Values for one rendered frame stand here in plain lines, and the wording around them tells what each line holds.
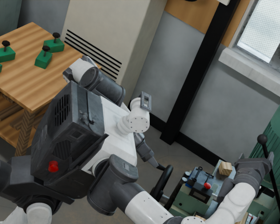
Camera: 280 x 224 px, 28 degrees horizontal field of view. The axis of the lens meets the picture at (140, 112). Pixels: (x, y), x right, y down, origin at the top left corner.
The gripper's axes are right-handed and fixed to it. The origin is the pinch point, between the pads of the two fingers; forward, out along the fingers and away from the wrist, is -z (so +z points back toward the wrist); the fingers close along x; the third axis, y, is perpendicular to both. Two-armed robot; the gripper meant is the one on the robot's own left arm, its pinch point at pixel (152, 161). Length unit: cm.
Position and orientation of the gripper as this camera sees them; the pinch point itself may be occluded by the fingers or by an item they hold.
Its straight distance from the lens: 238.4
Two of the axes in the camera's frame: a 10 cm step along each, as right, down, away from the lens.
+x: 1.2, 1.5, -9.8
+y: 7.8, -6.3, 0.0
